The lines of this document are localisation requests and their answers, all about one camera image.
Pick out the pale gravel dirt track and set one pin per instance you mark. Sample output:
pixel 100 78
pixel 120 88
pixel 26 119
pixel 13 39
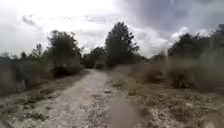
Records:
pixel 83 103

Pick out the wood of trees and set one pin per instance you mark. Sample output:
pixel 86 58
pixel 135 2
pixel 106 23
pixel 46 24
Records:
pixel 196 45

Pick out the tall dark tree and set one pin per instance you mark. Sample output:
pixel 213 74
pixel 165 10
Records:
pixel 119 45

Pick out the dark bushy tree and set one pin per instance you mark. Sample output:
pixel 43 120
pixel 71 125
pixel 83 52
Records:
pixel 63 51

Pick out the dry grass and brush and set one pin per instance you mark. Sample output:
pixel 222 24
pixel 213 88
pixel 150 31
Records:
pixel 180 100
pixel 23 80

